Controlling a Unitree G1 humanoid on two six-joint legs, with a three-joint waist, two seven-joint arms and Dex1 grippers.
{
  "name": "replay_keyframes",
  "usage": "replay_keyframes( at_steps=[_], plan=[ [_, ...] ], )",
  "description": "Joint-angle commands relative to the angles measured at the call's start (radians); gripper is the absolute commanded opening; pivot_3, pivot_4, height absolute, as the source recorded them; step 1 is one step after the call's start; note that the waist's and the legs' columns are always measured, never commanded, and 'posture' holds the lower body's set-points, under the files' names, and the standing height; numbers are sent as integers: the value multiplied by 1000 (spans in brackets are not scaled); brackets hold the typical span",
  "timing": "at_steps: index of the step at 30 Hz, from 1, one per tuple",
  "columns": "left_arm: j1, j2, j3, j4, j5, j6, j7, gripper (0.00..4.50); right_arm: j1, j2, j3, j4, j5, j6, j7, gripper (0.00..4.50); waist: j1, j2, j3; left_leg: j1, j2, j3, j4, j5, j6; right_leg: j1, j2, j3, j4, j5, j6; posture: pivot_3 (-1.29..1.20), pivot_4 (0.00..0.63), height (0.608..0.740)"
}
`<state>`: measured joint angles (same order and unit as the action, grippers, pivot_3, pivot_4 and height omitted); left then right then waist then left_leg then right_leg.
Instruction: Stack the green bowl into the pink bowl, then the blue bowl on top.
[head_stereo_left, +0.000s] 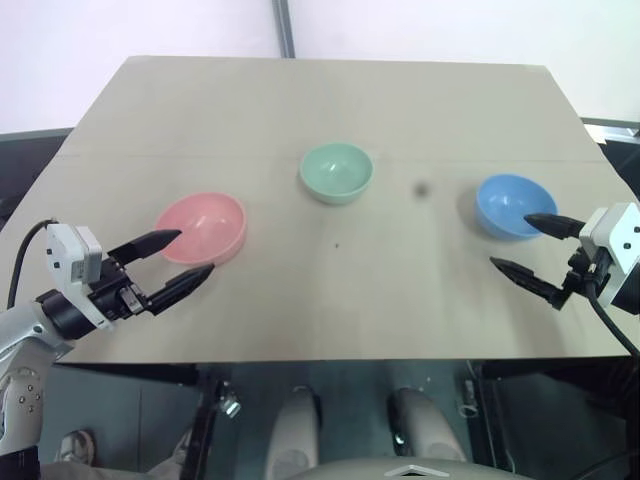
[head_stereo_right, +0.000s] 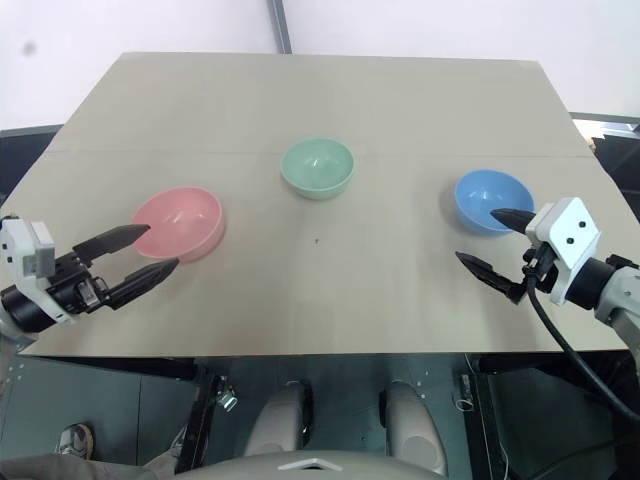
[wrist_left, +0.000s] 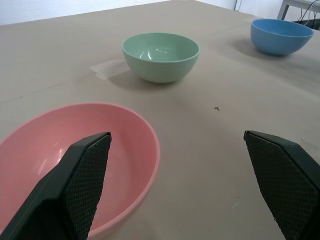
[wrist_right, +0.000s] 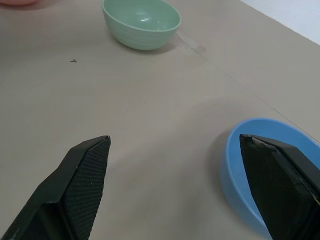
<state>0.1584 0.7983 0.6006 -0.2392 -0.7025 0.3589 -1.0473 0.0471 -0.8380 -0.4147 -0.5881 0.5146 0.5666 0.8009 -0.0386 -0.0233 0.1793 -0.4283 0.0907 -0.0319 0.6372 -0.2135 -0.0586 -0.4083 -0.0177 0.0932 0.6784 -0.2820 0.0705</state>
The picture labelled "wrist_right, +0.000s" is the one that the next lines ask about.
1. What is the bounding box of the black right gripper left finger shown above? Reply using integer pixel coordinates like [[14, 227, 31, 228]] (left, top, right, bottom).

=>
[[0, 135, 112, 240]]

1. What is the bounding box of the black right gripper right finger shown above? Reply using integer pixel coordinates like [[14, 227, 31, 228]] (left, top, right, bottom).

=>
[[239, 133, 320, 240]]

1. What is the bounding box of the blue bowl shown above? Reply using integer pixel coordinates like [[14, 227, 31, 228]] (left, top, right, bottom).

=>
[[220, 117, 320, 240]]

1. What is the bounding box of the green bowl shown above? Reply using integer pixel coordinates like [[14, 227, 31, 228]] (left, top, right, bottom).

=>
[[101, 0, 182, 51]]

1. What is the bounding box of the red bowl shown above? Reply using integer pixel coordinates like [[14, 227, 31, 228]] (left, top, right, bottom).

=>
[[0, 0, 38, 7]]

